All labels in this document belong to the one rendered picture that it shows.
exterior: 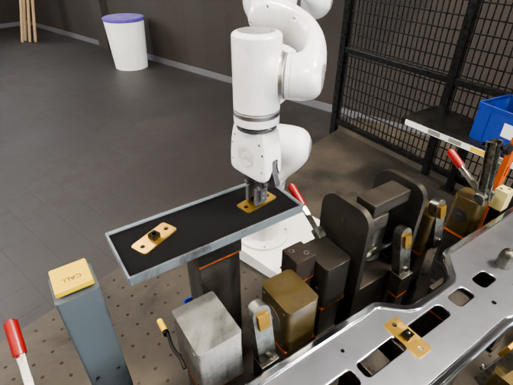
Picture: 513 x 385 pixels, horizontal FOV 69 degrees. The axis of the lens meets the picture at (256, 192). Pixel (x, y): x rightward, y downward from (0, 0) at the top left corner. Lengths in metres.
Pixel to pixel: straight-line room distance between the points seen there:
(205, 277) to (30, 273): 1.89
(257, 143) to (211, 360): 0.37
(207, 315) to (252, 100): 0.36
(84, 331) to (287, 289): 0.37
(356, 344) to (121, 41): 5.50
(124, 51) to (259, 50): 5.37
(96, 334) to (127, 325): 0.44
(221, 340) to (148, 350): 0.54
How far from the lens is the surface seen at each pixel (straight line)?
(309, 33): 0.68
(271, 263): 1.25
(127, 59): 5.99
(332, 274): 0.79
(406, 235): 0.88
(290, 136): 1.08
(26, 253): 2.75
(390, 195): 0.81
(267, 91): 0.64
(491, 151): 1.08
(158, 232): 0.72
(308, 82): 0.63
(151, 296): 1.26
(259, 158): 0.69
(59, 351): 1.22
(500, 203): 1.21
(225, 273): 0.81
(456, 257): 1.02
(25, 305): 2.43
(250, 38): 0.62
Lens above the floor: 1.63
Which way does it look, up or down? 34 degrees down
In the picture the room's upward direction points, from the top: straight up
